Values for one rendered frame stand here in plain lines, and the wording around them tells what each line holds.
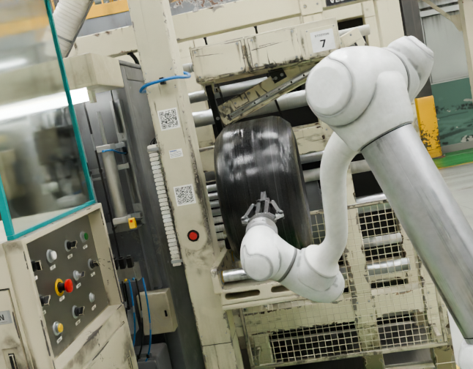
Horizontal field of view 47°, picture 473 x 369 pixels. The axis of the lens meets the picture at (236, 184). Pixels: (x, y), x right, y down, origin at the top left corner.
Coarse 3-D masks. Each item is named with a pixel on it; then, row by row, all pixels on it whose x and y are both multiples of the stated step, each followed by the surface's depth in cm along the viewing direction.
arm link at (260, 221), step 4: (252, 220) 152; (256, 220) 151; (260, 220) 150; (264, 220) 150; (268, 220) 151; (248, 224) 152; (252, 224) 150; (256, 224) 148; (260, 224) 148; (264, 224) 148; (268, 224) 149; (272, 224) 151; (248, 228) 149; (272, 228) 148; (276, 228) 152; (276, 232) 149
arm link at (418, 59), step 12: (384, 48) 105; (396, 48) 106; (408, 48) 104; (420, 48) 105; (408, 60) 104; (420, 60) 104; (432, 60) 106; (408, 72) 103; (420, 72) 106; (408, 84) 103; (420, 84) 108
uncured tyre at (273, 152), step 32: (224, 128) 205; (256, 128) 196; (288, 128) 198; (224, 160) 190; (256, 160) 187; (288, 160) 187; (224, 192) 187; (256, 192) 184; (288, 192) 184; (224, 224) 192; (288, 224) 186
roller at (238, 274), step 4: (236, 268) 204; (240, 268) 203; (224, 272) 203; (228, 272) 202; (232, 272) 202; (236, 272) 202; (240, 272) 201; (244, 272) 201; (224, 276) 202; (228, 276) 202; (232, 276) 202; (236, 276) 201; (240, 276) 201; (244, 276) 201; (224, 280) 202; (228, 280) 202; (232, 280) 203
